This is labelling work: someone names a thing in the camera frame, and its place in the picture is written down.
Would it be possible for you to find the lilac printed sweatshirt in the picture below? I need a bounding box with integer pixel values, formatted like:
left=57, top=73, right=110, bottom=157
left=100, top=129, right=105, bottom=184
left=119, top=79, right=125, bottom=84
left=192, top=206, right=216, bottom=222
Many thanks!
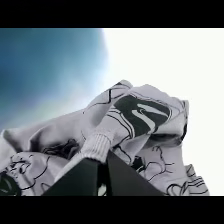
left=0, top=79, right=211, bottom=197

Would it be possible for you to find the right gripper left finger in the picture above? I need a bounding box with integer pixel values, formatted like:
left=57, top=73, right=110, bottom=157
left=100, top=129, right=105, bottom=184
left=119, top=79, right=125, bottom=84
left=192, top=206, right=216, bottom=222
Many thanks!
left=42, top=158, right=101, bottom=197

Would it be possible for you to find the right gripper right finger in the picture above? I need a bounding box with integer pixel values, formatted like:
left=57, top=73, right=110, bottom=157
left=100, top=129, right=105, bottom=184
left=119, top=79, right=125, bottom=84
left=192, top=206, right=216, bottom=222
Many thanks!
left=106, top=150, right=165, bottom=197

